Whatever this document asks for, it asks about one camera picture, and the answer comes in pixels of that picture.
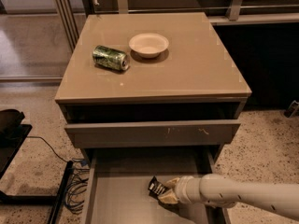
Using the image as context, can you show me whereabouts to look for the open grey middle drawer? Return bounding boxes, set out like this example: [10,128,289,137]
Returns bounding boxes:
[81,147,231,224]

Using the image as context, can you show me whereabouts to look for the grey top drawer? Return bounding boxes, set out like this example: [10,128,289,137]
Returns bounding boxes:
[65,119,240,148]

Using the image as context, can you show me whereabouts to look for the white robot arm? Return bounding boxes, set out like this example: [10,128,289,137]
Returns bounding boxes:
[151,174,299,221]

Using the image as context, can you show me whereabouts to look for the black and blue cables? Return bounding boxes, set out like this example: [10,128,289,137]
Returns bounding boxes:
[25,135,92,216]

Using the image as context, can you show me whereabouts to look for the white paper bowl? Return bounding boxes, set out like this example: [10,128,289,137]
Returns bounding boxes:
[129,33,169,59]

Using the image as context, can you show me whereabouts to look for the metal railing frame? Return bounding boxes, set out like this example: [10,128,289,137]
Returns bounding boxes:
[54,0,299,48]

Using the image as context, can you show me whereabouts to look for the green soda can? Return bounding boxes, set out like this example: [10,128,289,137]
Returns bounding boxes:
[93,46,129,72]

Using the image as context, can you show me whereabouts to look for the black stand base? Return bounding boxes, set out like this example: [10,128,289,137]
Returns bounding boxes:
[0,109,73,224]

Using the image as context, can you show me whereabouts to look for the grey drawer cabinet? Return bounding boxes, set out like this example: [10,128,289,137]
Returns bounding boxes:
[54,12,252,224]

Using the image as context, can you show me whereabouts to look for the black rxbar chocolate wrapper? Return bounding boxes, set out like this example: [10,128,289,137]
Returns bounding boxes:
[148,176,168,199]

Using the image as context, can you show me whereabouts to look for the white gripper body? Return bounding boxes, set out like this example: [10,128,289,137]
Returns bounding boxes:
[175,176,202,204]

